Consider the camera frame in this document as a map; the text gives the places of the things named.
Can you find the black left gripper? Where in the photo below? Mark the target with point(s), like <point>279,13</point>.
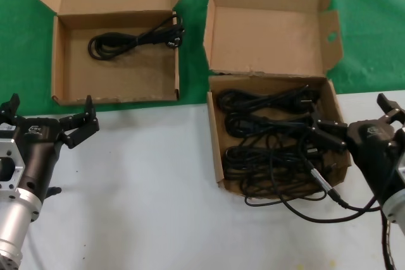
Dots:
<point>38,150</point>

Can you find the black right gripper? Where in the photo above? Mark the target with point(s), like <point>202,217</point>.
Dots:
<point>376,156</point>

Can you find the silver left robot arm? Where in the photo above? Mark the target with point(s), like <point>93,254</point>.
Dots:
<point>12,219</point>

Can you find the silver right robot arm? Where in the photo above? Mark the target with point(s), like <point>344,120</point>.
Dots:
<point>397,210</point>

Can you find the open brown cardboard box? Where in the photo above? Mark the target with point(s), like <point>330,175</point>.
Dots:
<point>269,36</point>
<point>120,74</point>

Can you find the green table cloth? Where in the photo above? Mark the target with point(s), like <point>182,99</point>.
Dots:
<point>19,45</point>

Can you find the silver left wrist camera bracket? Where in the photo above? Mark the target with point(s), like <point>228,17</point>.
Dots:
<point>9,146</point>

